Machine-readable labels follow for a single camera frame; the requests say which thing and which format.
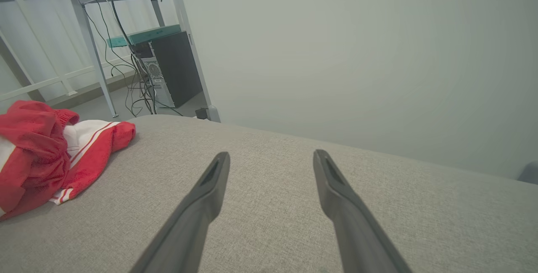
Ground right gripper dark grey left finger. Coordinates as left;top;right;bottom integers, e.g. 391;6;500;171
129;152;231;273

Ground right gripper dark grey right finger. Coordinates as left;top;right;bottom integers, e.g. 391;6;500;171
313;149;413;273

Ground red jersey with number 23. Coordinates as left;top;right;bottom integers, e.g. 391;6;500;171
50;120;137;205

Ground red shorts with white trim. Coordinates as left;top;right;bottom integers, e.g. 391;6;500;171
0;100;80;222

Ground black computer tower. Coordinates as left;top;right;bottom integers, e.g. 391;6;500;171
134;31;205;109

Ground teal flat box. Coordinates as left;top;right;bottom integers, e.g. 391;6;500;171
106;24;182;49

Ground black cable tangle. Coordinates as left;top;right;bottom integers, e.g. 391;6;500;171
124;52;185;117

